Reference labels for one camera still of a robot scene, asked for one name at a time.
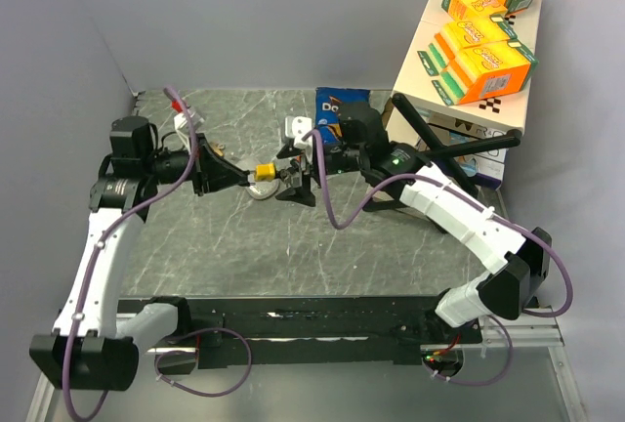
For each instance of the blue Doritos chip bag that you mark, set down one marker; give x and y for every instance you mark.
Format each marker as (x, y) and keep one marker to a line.
(327, 104)

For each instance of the yellow padlock black shackle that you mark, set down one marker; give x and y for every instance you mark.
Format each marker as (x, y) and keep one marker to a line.
(266, 172)

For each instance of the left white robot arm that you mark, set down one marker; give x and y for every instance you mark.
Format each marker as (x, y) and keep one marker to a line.
(88, 349)

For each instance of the front yellow sponge pack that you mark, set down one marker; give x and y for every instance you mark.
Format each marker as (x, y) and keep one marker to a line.
(478, 73)

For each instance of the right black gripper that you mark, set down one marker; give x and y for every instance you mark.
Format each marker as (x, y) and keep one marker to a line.
(302, 194)

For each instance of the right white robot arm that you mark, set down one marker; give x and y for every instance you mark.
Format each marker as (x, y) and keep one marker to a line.
(515, 261)

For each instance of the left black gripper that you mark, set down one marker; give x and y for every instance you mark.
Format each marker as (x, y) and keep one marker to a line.
(214, 172)

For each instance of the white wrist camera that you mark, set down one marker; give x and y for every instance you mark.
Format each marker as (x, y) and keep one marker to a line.
(188, 124)
(295, 129)

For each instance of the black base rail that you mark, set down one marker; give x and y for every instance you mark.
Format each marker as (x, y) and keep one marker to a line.
(287, 330)

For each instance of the brass padlock silver shackle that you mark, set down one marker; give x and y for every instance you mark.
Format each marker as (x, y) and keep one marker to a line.
(218, 148)

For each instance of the white cardboard box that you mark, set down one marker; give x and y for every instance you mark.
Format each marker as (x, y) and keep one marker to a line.
(485, 169)

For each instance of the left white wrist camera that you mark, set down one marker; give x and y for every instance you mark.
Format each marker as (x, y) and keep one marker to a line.
(188, 124)

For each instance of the yellow sponge pack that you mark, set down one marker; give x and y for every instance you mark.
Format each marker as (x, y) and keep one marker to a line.
(478, 73)
(456, 36)

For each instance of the white shelf board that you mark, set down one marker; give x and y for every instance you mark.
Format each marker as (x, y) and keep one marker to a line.
(504, 113)

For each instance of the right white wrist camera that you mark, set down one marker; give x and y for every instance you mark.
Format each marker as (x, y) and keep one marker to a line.
(295, 129)

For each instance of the black folding stand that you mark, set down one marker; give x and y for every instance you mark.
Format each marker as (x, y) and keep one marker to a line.
(401, 158)

